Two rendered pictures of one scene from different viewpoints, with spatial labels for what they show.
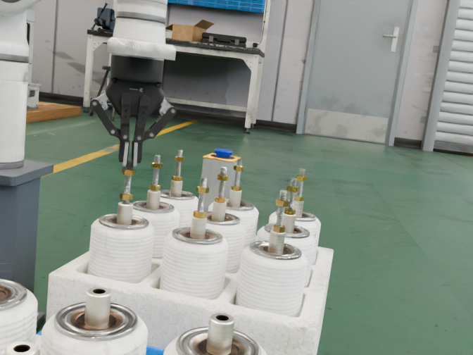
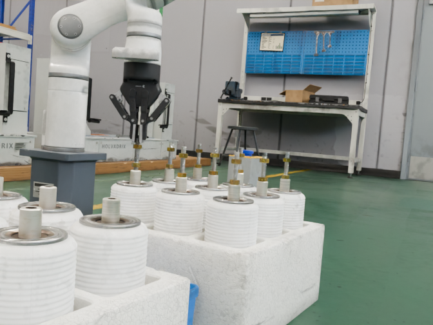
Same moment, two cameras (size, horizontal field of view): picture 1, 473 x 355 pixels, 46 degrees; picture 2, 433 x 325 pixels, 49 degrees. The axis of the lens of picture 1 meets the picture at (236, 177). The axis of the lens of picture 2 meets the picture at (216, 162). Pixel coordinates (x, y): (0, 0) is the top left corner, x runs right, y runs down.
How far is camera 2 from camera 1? 0.34 m
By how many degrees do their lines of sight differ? 20
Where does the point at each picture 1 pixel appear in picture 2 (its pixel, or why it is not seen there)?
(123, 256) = (127, 206)
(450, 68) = not seen: outside the picture
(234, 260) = not seen: hidden behind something
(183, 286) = (163, 226)
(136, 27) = (135, 41)
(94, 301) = (42, 191)
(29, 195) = (85, 172)
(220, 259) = (192, 207)
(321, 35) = (420, 90)
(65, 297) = not seen: hidden behind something
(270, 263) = (221, 206)
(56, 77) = (197, 138)
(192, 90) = (305, 144)
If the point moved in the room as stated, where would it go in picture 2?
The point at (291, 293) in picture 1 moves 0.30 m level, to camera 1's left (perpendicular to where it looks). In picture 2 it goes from (238, 231) to (90, 209)
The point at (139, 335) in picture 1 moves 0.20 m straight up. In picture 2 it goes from (67, 215) to (76, 63)
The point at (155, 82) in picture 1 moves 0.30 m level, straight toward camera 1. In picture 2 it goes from (151, 78) to (84, 52)
